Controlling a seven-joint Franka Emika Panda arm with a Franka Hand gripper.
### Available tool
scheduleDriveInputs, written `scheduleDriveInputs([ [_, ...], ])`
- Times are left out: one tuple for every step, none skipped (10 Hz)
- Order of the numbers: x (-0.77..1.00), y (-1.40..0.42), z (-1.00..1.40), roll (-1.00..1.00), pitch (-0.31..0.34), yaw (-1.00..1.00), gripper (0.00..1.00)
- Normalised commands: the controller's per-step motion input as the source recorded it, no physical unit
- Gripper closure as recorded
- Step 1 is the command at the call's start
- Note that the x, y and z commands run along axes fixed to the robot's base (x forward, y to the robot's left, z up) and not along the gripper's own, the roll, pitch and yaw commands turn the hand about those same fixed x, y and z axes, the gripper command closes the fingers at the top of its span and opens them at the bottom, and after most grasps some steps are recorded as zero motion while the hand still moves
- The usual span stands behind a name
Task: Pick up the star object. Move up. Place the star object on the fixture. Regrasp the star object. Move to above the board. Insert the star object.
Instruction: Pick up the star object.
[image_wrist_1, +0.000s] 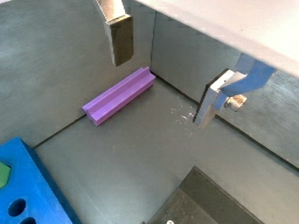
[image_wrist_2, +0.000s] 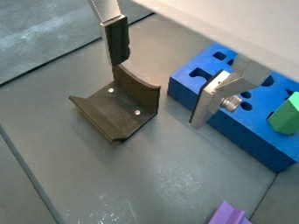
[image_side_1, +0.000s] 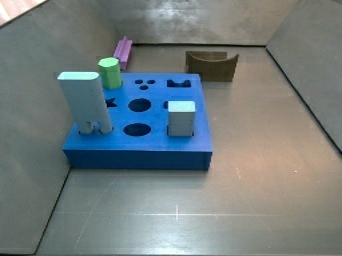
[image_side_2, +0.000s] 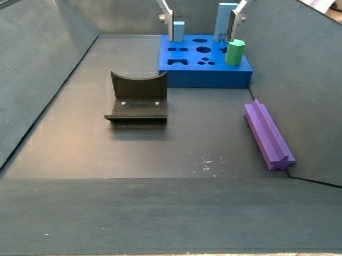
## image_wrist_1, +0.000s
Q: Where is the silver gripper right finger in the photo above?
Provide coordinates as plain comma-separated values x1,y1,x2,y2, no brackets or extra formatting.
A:
193,52,277,130

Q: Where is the purple star prism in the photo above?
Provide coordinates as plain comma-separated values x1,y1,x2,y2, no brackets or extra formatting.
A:
82,67,155,126

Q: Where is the green hexagonal peg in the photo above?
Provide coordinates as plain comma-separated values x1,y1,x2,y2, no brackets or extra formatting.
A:
0,162,11,189

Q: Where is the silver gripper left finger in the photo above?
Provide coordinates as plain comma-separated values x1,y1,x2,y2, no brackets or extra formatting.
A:
94,0,134,67

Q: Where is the blue shape sorter board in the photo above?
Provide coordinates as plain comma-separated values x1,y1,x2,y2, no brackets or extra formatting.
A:
0,137,83,224

